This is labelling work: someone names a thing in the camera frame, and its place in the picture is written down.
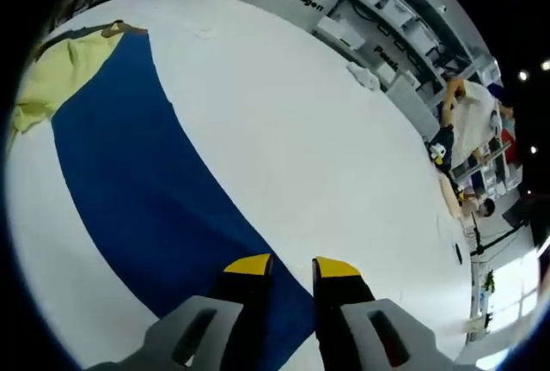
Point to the group of ceiling spotlights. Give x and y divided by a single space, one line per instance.
523 74

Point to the grey metal storage shelf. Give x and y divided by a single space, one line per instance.
404 32

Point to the beige cloth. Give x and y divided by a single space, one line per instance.
451 197

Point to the yellow grey blue garment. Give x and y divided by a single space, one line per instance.
142 165

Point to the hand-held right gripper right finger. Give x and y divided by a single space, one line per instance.
356 332

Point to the black marker pen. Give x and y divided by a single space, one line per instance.
459 254

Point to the white cardboard box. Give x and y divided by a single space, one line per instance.
341 31

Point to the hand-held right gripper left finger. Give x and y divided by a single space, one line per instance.
240 328

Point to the white cloth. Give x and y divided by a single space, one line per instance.
364 75

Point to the black tripod stand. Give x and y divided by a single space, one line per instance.
494 242

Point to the white chair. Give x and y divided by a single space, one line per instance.
410 105

